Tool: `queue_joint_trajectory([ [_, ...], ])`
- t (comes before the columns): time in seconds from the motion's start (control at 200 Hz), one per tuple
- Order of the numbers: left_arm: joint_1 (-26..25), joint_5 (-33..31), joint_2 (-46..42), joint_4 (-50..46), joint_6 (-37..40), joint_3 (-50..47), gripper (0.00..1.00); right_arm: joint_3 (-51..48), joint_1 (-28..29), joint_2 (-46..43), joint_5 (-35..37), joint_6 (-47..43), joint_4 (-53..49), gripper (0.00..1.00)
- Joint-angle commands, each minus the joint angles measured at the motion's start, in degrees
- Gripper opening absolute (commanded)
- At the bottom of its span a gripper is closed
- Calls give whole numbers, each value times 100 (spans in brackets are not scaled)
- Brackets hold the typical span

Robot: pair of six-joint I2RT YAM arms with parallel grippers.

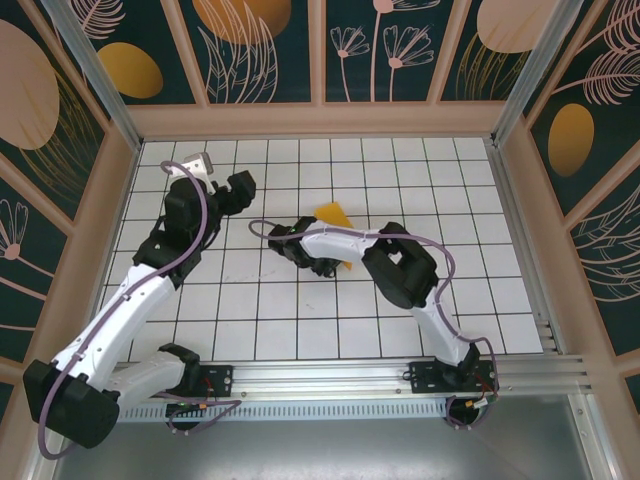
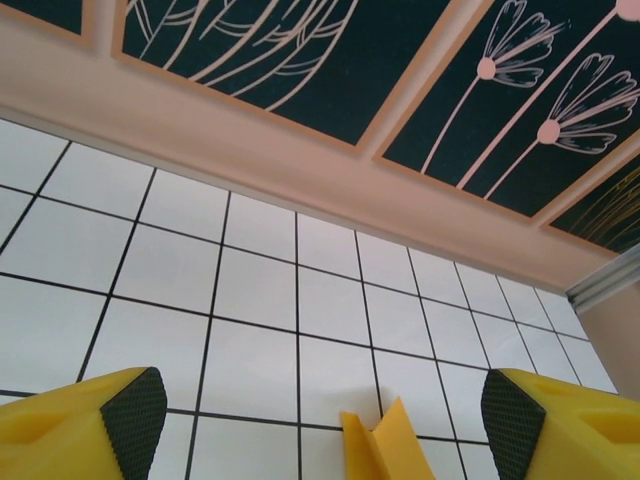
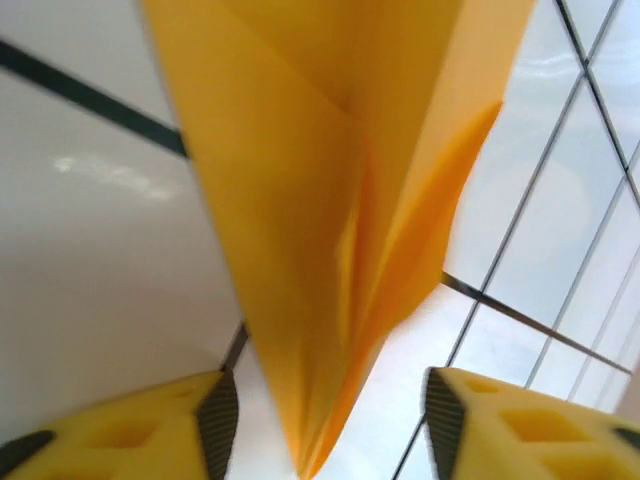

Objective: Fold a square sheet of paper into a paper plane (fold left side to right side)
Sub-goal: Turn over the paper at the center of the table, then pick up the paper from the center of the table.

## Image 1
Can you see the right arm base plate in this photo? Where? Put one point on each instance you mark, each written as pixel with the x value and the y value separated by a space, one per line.
pixel 425 380

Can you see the wall panel amber oval fern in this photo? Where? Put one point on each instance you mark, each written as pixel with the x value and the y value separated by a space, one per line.
pixel 580 125

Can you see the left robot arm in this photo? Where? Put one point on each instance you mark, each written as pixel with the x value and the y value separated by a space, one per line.
pixel 125 302

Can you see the wall panel large pink disc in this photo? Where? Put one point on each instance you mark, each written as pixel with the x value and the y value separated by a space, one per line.
pixel 30 90

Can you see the grey metal sheet panel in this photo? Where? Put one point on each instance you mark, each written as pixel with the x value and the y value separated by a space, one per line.
pixel 320 450

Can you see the aluminium corner post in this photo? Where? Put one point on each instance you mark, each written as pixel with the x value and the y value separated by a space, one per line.
pixel 102 85
pixel 532 75

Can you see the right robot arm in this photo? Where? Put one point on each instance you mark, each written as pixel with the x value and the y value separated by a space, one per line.
pixel 330 245

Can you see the wall panel pink disc reeds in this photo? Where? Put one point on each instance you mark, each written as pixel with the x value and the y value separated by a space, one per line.
pixel 500 40

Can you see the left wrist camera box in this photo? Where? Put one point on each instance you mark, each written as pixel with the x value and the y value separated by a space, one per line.
pixel 197 164

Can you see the aluminium side rail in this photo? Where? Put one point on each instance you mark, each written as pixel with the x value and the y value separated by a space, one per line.
pixel 510 190

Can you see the wall panel single pink flower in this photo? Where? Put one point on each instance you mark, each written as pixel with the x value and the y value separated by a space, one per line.
pixel 20 260

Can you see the aluminium mounting rail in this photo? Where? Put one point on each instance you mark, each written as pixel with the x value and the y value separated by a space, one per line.
pixel 320 377

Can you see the wall panel pink flowers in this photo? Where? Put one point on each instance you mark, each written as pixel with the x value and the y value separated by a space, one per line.
pixel 380 50

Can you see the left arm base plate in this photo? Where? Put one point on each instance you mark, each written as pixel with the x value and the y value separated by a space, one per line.
pixel 220 380

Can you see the yellow cloth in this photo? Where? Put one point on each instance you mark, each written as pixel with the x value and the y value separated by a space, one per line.
pixel 332 215

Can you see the wall panel orange disc leaves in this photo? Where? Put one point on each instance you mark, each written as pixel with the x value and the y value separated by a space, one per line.
pixel 240 50

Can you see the wall panel with yellow oval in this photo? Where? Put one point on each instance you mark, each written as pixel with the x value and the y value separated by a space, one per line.
pixel 130 70

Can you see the wall panel pink fern fronds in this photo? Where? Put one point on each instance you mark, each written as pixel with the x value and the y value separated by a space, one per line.
pixel 610 260

